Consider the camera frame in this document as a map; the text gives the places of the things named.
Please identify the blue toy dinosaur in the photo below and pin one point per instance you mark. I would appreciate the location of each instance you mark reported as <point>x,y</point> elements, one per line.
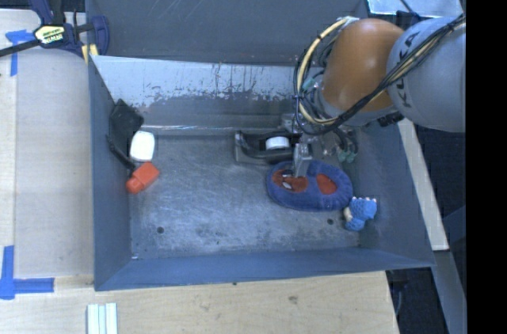
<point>361,210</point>

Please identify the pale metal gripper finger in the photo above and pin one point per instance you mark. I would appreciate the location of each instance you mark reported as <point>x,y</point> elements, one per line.
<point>303,164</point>
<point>295,162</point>

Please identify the black and white tape dispenser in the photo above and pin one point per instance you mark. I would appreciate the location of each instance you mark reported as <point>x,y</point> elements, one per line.
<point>261,152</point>

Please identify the orange-red block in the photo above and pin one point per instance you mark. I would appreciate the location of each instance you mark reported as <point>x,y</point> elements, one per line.
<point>142,178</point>

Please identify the blue slipper with red patches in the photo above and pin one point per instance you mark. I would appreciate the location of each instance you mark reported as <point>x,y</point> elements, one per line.
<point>317,202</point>

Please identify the white rounded block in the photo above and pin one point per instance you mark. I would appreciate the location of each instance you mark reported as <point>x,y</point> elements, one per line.
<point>142,145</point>

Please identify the grey metal bin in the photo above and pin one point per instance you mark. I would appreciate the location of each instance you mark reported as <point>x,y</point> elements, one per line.
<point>222,206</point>

